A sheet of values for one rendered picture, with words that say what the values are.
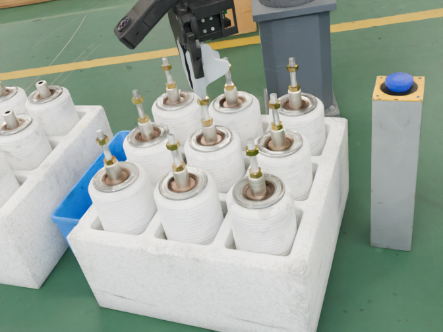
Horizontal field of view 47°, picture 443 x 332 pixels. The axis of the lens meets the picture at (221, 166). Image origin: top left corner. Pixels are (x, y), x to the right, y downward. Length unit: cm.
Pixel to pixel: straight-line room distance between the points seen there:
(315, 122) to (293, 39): 37
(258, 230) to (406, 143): 27
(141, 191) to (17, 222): 28
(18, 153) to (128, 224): 33
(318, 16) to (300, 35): 6
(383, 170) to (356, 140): 39
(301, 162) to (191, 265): 23
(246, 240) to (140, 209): 18
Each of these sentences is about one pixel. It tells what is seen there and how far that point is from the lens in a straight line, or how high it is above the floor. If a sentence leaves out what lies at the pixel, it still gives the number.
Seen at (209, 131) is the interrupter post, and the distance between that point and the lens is 83.
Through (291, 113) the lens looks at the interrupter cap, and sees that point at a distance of 88.
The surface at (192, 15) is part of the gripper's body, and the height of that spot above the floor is 47.
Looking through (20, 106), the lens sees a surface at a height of 23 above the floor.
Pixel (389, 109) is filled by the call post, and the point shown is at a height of 30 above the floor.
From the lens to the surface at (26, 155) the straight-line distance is 107.
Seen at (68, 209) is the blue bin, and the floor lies 10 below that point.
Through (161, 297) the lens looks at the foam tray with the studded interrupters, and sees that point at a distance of 87.
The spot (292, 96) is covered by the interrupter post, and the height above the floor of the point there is 27.
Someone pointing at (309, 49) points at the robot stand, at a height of 19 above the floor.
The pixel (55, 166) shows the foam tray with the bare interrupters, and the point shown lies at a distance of 107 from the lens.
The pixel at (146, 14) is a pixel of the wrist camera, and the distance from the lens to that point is 71.
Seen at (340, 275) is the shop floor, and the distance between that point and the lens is 94.
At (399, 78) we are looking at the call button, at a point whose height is 33.
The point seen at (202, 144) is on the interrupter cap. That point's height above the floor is 25.
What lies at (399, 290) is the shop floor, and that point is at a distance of 92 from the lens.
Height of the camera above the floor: 71
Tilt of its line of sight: 36 degrees down
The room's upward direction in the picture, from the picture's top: 12 degrees counter-clockwise
